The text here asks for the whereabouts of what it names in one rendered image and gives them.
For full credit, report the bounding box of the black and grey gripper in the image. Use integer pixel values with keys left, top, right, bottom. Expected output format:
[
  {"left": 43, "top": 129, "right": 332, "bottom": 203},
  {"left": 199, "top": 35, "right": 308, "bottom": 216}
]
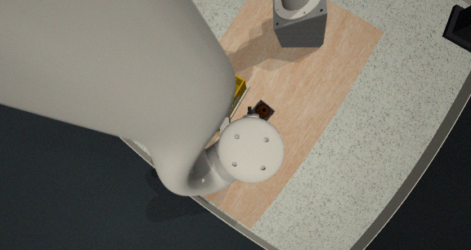
[{"left": 243, "top": 106, "right": 259, "bottom": 118}]

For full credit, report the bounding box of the brown glass bottle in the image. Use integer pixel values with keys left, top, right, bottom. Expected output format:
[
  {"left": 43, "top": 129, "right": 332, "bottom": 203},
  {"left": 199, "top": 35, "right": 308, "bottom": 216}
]
[{"left": 255, "top": 104, "right": 271, "bottom": 118}]

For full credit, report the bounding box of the yellow bottle crate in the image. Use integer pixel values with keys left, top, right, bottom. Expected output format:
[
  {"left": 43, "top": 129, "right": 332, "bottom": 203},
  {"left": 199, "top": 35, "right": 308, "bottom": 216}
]
[{"left": 226, "top": 75, "right": 246, "bottom": 118}]

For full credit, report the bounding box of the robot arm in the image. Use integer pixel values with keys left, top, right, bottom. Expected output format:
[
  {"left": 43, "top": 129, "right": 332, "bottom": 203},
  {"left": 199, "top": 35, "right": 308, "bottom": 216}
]
[{"left": 0, "top": 0, "right": 285, "bottom": 196}]

